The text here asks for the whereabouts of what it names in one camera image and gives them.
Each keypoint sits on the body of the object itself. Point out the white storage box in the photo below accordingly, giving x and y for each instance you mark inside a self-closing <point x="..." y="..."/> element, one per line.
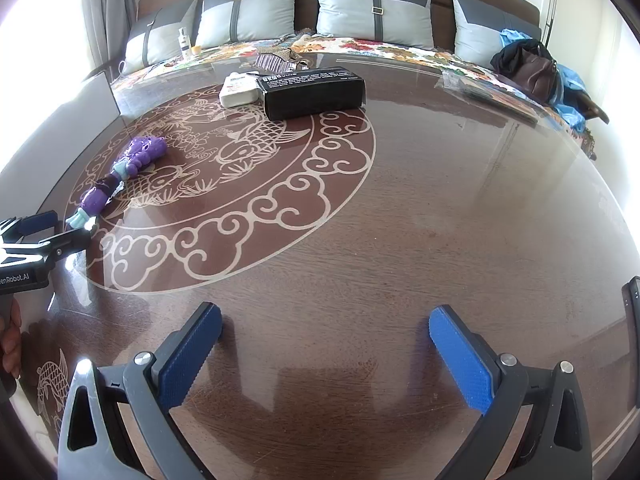
<point x="60" y="125"/>

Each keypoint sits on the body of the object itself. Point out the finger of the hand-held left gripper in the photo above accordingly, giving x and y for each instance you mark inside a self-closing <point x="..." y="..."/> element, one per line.
<point x="70" y="242"/>
<point x="42" y="221"/>

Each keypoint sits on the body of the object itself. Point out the clear plastic bag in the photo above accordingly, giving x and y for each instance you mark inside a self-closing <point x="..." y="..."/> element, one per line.
<point x="480" y="90"/>

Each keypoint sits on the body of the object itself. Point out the dark brown leather item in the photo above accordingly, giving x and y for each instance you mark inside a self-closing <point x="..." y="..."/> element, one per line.
<point x="595" y="110"/>

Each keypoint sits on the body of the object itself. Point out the brown sofa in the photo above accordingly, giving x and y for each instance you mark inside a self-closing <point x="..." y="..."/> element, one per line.
<point x="442" y="10"/>

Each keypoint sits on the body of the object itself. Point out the blue cloth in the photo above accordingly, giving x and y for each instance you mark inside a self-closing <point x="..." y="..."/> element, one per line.
<point x="570" y="82"/>

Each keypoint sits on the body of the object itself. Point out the brown patterned wooden desktop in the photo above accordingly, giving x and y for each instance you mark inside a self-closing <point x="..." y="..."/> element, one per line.
<point x="400" y="240"/>

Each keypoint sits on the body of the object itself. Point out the white pump bottle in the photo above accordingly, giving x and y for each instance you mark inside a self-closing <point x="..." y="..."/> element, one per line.
<point x="184" y="42"/>

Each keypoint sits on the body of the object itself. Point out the person's left hand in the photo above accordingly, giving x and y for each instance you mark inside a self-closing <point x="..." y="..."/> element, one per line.
<point x="11" y="345"/>

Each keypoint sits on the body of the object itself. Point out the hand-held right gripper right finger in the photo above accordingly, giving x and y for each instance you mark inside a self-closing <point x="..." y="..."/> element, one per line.
<point x="460" y="360"/>

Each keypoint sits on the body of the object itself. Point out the grey two-tone pillow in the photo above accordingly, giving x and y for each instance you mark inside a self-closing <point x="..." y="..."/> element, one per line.
<point x="480" y="30"/>
<point x="160" y="35"/>
<point x="370" y="15"/>
<point x="250" y="15"/>

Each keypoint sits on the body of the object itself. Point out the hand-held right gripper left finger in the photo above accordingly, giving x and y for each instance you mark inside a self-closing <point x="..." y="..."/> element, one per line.
<point x="192" y="351"/>

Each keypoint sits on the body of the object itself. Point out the black rectangular box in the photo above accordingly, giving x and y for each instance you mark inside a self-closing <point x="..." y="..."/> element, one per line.
<point x="310" y="92"/>

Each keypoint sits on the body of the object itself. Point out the black smartphone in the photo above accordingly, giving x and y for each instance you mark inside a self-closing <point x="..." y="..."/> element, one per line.
<point x="632" y="305"/>

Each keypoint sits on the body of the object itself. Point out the dark bag on sofa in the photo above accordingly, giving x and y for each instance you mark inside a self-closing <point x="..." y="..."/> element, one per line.
<point x="510" y="57"/>

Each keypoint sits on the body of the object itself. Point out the purple toy figure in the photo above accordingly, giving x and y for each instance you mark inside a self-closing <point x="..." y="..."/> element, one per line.
<point x="142" y="152"/>

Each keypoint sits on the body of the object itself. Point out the brown handbag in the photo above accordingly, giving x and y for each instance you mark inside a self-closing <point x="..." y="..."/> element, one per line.
<point x="540" y="75"/>

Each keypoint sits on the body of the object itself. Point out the floral blanket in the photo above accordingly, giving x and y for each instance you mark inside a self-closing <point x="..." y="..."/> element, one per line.
<point x="400" y="50"/>

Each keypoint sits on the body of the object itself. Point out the purple striped pouch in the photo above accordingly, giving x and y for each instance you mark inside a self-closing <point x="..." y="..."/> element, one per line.
<point x="272" y="61"/>

